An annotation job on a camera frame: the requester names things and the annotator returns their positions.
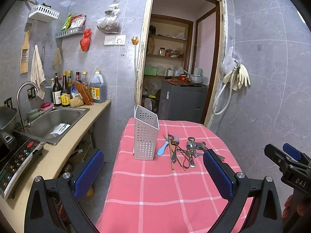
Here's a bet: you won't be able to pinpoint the metal wall shelf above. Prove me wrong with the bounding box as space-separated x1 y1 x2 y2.
55 25 85 39

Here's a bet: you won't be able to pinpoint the grey washing machine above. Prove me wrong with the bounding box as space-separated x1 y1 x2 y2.
158 81 208 123

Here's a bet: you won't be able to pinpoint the blue handled spoon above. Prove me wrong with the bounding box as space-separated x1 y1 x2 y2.
156 140 169 156

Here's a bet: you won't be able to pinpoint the chrome faucet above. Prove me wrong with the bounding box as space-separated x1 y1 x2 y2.
16 81 40 132

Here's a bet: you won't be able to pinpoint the white hose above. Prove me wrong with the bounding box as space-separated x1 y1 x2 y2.
211 63 240 116

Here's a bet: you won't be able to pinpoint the orange wall plug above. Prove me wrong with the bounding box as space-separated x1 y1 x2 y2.
131 36 139 45

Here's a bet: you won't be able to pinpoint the pink checked tablecloth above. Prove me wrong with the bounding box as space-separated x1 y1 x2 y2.
96 118 227 232

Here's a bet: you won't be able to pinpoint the white wall switch socket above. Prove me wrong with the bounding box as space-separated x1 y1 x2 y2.
104 35 126 46

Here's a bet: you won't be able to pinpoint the wooden grater board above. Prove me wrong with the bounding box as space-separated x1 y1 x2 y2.
19 23 32 74

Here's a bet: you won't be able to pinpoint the large soy sauce jug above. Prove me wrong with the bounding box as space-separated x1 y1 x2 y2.
89 70 107 103

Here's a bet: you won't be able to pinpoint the dark sauce bottle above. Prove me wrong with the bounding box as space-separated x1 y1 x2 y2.
52 73 62 106

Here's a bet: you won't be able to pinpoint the red plastic bag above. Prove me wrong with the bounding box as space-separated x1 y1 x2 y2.
79 28 92 52

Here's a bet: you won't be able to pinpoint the white wall basket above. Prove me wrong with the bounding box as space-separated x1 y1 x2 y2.
28 4 59 23

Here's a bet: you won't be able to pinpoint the orange snack packet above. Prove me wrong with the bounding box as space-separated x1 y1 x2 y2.
73 81 93 105

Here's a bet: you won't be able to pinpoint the right hand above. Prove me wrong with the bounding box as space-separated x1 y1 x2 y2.
281 194 311 220

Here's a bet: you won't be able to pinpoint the wooden chopstick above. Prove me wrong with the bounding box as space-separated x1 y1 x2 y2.
167 134 175 170

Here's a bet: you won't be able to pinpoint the white perforated utensil holder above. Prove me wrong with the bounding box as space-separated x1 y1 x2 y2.
133 105 160 160

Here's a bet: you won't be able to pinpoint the green box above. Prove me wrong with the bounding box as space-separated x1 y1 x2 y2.
144 67 157 76

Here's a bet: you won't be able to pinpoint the steel kitchen sink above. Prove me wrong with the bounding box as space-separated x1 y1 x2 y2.
16 107 90 145

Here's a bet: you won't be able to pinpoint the steel fork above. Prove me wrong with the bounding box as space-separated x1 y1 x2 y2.
171 135 180 163

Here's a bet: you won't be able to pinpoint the red cup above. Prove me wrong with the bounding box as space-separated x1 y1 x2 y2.
180 75 186 82

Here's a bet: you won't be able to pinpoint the white hanging towel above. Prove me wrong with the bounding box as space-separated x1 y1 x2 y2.
31 45 45 100

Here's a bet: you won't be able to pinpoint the grey hanging plastic bag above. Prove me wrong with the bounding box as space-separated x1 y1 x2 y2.
96 0 122 34

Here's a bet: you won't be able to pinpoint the black wok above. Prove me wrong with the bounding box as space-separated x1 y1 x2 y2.
0 106 17 133

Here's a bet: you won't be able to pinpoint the cream rubber gloves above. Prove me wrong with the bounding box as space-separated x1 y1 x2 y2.
222 63 251 91

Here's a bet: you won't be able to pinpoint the steel spoon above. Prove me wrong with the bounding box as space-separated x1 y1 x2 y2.
186 137 195 168

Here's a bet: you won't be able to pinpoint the induction cooker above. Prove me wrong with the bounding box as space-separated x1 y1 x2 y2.
1 131 45 200

